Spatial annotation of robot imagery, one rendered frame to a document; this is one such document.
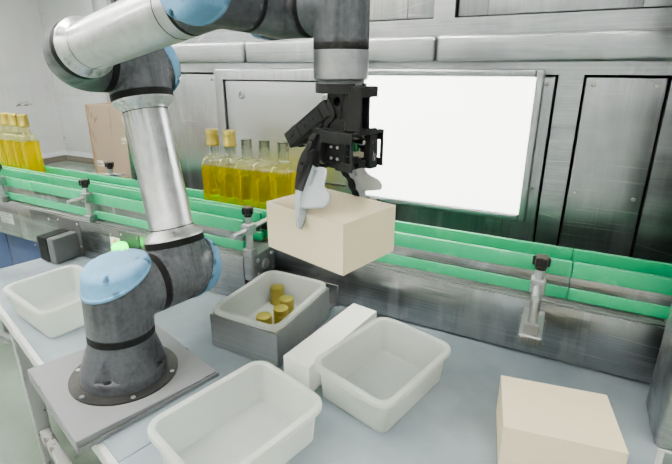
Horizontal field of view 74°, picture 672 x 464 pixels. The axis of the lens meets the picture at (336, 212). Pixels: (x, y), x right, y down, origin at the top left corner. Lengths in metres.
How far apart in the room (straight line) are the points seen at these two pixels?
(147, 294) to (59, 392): 0.23
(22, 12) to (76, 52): 6.87
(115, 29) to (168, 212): 0.36
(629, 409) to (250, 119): 1.12
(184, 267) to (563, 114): 0.86
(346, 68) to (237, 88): 0.82
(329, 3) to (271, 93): 0.73
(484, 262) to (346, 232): 0.46
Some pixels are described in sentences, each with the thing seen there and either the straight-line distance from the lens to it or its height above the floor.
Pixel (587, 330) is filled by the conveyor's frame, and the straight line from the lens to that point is 1.02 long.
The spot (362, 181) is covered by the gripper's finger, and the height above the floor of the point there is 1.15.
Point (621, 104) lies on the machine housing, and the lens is 1.12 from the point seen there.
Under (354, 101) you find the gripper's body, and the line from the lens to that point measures 0.60.
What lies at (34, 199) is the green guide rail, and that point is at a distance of 1.80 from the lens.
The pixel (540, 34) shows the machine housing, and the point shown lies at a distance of 1.09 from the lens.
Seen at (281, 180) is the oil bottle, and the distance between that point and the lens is 1.15.
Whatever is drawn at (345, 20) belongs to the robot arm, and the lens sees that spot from 0.61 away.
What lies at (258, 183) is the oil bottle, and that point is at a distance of 1.19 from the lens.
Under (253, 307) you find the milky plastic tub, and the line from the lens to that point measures 1.10.
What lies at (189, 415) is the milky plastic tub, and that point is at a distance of 0.81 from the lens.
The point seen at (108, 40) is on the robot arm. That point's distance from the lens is 0.74.
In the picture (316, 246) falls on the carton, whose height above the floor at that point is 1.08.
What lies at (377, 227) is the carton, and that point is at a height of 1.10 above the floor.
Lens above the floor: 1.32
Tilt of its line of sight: 18 degrees down
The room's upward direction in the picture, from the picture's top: straight up
